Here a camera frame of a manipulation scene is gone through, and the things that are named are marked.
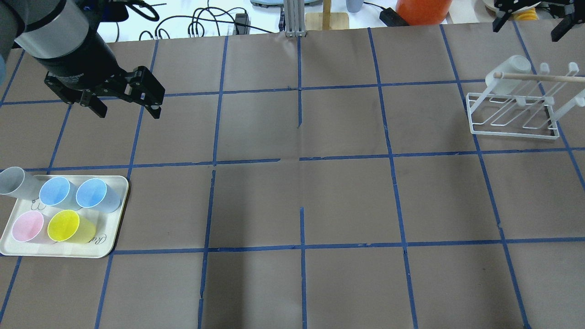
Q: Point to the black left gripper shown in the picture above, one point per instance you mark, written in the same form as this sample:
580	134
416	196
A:
83	58

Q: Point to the grey plastic cup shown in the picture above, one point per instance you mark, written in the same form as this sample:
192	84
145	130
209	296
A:
17	183

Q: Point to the pink plastic cup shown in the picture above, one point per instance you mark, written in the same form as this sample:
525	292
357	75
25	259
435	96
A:
32	227

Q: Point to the light blue cup far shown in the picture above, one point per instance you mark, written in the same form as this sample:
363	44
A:
96	194

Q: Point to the aluminium frame post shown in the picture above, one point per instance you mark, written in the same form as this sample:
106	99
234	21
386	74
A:
294	11

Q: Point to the white wire cup rack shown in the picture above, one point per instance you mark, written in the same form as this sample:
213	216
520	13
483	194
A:
519	103

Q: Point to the orange bucket with lid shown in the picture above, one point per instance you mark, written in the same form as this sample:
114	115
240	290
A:
423	12

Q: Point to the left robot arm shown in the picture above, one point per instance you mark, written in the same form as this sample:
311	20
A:
52	28

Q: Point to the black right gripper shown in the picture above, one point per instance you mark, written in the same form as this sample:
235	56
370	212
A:
519	7

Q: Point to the blue-grey cup on desk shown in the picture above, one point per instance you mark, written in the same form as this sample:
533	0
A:
354	6

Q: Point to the cream plastic tray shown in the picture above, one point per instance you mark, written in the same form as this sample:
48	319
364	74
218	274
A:
107	225

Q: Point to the light blue cup near grey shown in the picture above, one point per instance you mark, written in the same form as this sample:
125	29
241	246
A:
59	192

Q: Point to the yellow plastic cup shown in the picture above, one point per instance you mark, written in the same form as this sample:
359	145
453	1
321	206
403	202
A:
68	226

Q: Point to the wooden mug tree stand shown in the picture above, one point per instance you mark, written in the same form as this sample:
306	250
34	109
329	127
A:
326	20

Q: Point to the black power adapter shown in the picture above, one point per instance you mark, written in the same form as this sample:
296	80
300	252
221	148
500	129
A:
391	18

